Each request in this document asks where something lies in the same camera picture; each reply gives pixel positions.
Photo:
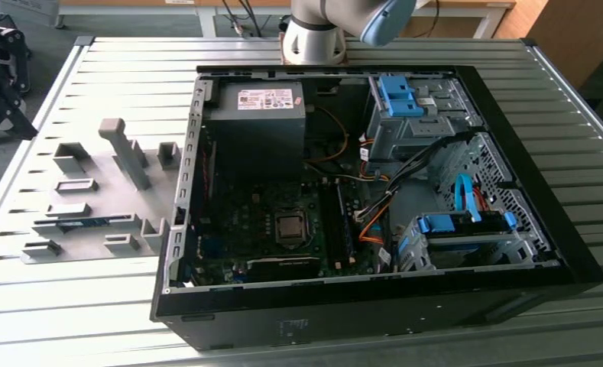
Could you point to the hard disk in blue carrier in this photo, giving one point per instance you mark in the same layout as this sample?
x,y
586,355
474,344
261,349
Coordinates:
x,y
437,223

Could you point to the grey power supply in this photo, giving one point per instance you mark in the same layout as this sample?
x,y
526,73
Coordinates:
x,y
255,137

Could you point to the white framed wooden desk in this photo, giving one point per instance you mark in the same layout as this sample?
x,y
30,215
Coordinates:
x,y
207,21

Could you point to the black PC case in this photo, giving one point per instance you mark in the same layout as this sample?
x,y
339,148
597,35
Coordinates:
x,y
331,317

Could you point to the grey parts rack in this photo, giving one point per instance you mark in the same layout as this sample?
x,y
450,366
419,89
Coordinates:
x,y
107,199

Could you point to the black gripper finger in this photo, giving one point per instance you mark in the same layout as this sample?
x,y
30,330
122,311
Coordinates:
x,y
15,76

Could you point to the blue plastic drive latch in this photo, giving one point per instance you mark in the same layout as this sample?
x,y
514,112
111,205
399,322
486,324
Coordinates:
x,y
398,95

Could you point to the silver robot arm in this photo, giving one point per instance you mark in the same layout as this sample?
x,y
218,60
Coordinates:
x,y
311,42

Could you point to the silver disk bay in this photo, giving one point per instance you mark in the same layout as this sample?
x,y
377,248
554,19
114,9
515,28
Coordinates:
x,y
485,248

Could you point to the silver CPU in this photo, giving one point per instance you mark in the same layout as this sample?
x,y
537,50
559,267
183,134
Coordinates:
x,y
291,226

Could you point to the CPU socket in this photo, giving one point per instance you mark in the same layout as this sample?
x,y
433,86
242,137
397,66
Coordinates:
x,y
291,210

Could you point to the brown wooden cabinet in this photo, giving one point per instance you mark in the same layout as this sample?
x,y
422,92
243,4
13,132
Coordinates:
x,y
577,34

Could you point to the black RAM slot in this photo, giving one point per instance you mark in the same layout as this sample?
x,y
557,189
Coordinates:
x,y
330,225

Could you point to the blue RAM stick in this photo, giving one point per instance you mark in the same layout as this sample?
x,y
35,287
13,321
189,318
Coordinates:
x,y
77,221

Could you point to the green motherboard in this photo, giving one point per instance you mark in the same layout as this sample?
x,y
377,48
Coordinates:
x,y
239,229

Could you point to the black graphics card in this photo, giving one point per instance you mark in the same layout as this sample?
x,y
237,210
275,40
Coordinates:
x,y
283,267

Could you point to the silver drive cage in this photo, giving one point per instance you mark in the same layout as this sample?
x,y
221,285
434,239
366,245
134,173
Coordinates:
x,y
423,130

